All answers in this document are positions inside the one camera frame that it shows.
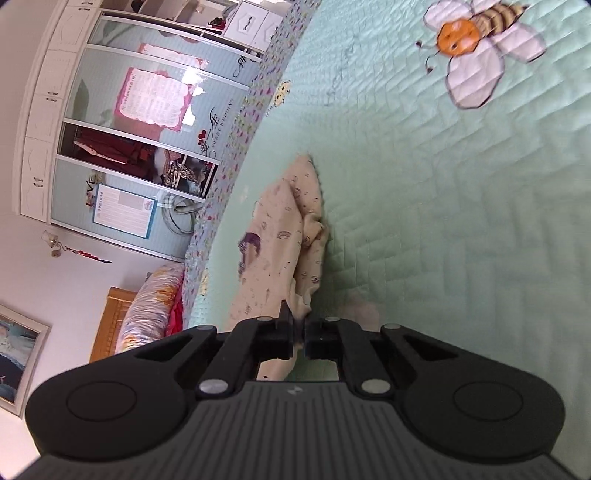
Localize white drawer cabinet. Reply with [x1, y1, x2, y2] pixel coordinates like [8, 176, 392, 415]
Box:
[222, 0, 282, 54]

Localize framed wall picture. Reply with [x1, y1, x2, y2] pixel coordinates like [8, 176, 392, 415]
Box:
[0, 302, 51, 418]

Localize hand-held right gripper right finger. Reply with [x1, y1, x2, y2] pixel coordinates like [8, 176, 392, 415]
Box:
[305, 318, 462, 400]

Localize wall lamp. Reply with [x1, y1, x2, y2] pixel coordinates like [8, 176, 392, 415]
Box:
[41, 230, 63, 258]

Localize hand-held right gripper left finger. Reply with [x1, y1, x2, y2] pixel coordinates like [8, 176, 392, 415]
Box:
[134, 300, 295, 400]

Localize pink floral rolled duvet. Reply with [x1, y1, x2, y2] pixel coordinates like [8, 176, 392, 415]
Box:
[117, 262, 185, 352]

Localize green bee-print quilt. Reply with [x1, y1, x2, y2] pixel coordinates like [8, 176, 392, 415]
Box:
[182, 0, 591, 416]

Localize pink bordered poster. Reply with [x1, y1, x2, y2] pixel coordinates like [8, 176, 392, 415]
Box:
[139, 42, 208, 70]
[113, 67, 192, 132]

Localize purple heart-print bedsheet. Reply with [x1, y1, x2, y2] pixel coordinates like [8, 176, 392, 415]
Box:
[182, 0, 324, 305]

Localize dark red hanging clothes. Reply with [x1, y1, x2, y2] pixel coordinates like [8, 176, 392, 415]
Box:
[74, 127, 160, 181]

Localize blue bordered chart poster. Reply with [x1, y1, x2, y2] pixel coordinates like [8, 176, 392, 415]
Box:
[92, 184, 158, 240]

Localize red blanket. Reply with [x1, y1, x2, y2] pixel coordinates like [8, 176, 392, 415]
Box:
[166, 291, 185, 335]

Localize pile of clothes in wardrobe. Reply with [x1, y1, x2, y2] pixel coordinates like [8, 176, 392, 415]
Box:
[157, 152, 218, 195]

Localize light blue sliding-door wardrobe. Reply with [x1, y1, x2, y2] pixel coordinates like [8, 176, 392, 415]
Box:
[18, 0, 296, 259]

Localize cream printed shirt purple lace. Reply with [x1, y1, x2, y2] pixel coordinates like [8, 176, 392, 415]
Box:
[228, 154, 331, 381]

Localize red hanging ornament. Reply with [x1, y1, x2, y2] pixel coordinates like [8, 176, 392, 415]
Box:
[62, 244, 112, 265]

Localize wooden headboard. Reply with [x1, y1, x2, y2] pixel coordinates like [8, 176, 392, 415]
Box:
[89, 286, 139, 363]

